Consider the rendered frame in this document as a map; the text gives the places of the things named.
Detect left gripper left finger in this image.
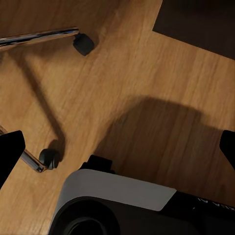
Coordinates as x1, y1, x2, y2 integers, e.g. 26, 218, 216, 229
0, 130, 25, 189

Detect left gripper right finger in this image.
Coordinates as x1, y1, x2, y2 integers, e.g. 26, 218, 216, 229
219, 130, 235, 170

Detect swivel chair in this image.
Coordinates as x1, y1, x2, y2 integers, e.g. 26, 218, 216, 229
0, 26, 94, 173

